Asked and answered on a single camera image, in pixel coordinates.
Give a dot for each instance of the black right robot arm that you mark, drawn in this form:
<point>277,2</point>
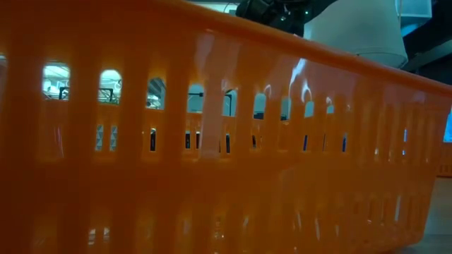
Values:
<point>268,14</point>

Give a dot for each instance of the orange plastic slotted basket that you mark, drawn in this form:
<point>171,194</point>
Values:
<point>212,194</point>

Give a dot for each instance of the white fabric lamp shade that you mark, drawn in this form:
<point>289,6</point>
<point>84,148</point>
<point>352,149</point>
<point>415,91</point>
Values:
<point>356,28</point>

